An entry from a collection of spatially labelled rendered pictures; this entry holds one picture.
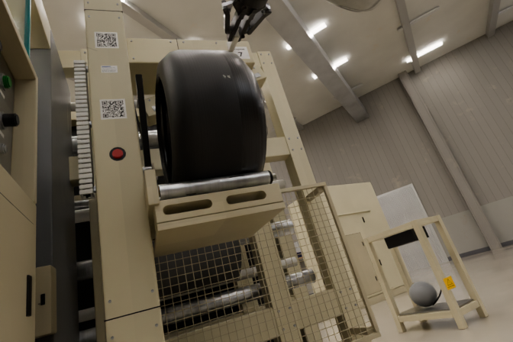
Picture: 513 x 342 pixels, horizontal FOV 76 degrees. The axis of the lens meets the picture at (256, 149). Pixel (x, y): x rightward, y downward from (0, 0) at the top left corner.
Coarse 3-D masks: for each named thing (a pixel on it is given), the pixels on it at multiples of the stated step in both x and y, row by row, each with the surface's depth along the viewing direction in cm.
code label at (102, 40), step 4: (96, 32) 116; (100, 32) 116; (104, 32) 117; (108, 32) 117; (112, 32) 118; (116, 32) 118; (96, 36) 115; (100, 36) 116; (104, 36) 116; (108, 36) 117; (112, 36) 117; (116, 36) 118; (96, 40) 114; (100, 40) 115; (104, 40) 115; (108, 40) 116; (112, 40) 116; (116, 40) 117; (96, 44) 113; (100, 44) 114; (104, 44) 114; (108, 44) 115; (112, 44) 115; (116, 44) 116
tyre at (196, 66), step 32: (160, 64) 108; (192, 64) 98; (224, 64) 102; (160, 96) 127; (192, 96) 92; (224, 96) 96; (256, 96) 101; (160, 128) 133; (192, 128) 91; (224, 128) 94; (256, 128) 99; (192, 160) 93; (224, 160) 96; (256, 160) 101
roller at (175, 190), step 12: (192, 180) 94; (204, 180) 94; (216, 180) 95; (228, 180) 96; (240, 180) 97; (252, 180) 99; (264, 180) 100; (168, 192) 89; (180, 192) 91; (192, 192) 92; (204, 192) 94
